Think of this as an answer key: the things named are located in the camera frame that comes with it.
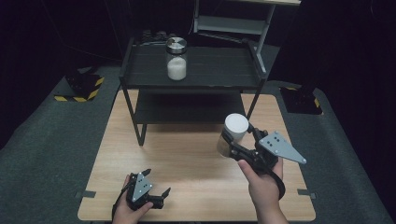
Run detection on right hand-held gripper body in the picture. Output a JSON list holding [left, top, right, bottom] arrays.
[[237, 130, 308, 176]]

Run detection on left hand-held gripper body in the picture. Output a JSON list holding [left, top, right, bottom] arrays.
[[125, 172, 164, 212]]

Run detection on brown jar with white lid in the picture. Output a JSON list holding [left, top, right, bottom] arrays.
[[216, 113, 250, 159]]

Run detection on black two-tier shelf rack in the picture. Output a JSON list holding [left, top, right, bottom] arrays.
[[119, 36, 269, 147]]

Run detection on glass jar with metal lid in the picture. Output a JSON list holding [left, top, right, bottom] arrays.
[[164, 36, 189, 81]]

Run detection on person's left hand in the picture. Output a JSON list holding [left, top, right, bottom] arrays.
[[111, 174, 154, 224]]

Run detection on person's right hand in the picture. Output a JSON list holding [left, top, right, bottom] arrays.
[[237, 157, 285, 213]]

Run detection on black stand base yellow marks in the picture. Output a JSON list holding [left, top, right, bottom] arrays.
[[279, 86, 324, 116]]

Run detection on grey tape strip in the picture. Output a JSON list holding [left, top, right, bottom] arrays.
[[74, 189, 97, 200], [296, 188, 318, 201]]

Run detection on black yellow striped stand base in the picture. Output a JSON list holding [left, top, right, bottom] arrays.
[[53, 72, 106, 104]]

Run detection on black strap of left gripper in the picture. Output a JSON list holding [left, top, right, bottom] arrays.
[[111, 181, 134, 219]]

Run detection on black strap of gripper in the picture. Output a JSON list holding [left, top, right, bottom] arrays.
[[270, 168, 287, 201], [111, 181, 134, 219]]

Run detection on black strap of right gripper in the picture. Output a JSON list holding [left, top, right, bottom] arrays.
[[270, 168, 287, 201]]

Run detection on grey metal table frame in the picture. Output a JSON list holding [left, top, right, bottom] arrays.
[[192, 0, 304, 75]]

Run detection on bundle of cables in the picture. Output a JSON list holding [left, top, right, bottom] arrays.
[[141, 29, 185, 47]]

